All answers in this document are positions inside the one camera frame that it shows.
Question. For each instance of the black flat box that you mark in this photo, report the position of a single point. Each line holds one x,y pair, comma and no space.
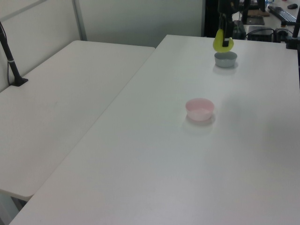
255,21

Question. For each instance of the white office desk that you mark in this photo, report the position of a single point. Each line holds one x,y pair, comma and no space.
272,21

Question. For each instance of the black cabinet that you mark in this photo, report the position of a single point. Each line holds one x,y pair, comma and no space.
211,18

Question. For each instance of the black camera pole with base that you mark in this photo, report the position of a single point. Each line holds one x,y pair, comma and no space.
11,65

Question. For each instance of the grey metal partition post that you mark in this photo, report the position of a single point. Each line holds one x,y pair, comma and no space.
79,21

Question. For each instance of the pink plastic bowl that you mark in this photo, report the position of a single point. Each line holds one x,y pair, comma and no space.
199,114

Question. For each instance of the grey box with green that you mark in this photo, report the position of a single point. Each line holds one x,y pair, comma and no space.
240,30

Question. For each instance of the black computer mouse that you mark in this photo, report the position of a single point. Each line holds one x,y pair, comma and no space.
292,6

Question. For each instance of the black computer keyboard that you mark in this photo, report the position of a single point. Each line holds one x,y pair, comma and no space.
282,14

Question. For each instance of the white side table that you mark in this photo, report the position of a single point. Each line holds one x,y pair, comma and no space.
58,105

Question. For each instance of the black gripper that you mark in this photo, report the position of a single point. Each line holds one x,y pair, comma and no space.
226,7

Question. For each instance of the black camera pole with clamp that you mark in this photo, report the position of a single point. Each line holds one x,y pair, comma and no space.
295,32

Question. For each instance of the black computer case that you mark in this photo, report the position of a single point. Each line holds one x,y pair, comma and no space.
260,35

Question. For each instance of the green pear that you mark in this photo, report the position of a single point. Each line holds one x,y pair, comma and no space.
218,44

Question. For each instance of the grey plastic bowl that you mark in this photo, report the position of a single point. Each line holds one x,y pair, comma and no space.
225,62

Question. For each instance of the black monitor stand post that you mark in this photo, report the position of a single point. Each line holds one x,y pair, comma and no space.
245,11

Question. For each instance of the brown board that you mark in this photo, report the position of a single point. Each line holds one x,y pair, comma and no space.
257,12

